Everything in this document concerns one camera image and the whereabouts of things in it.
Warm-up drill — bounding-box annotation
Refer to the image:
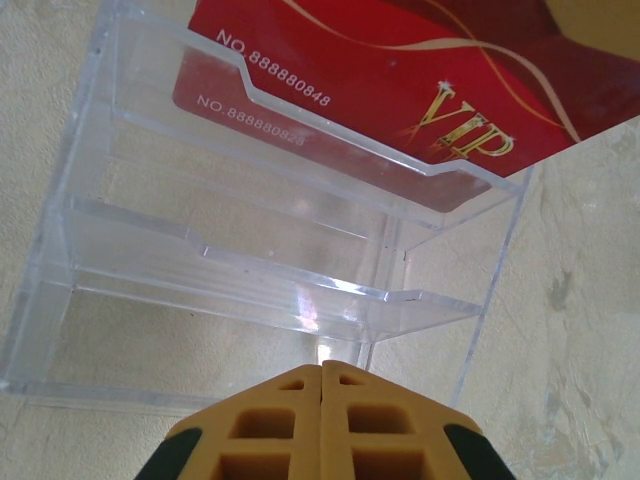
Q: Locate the red VIP card number 848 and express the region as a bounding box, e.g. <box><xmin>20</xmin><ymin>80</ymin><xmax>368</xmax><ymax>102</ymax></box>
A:
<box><xmin>188</xmin><ymin>0</ymin><xmax>640</xmax><ymax>179</ymax></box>

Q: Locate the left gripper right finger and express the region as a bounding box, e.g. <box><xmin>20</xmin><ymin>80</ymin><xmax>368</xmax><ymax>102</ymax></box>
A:
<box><xmin>321</xmin><ymin>358</ymin><xmax>520</xmax><ymax>480</ymax></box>

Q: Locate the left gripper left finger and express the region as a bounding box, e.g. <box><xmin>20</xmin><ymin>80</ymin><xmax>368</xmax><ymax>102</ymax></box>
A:
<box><xmin>133</xmin><ymin>363</ymin><xmax>322</xmax><ymax>480</ymax></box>

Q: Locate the red VIP card number 828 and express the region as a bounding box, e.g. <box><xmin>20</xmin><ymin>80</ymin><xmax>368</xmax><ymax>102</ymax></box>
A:
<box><xmin>171</xmin><ymin>47</ymin><xmax>495</xmax><ymax>212</ymax></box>

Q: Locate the clear acrylic card holder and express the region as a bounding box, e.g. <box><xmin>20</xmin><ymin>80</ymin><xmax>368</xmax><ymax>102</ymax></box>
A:
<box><xmin>0</xmin><ymin>0</ymin><xmax>537</xmax><ymax>416</ymax></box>

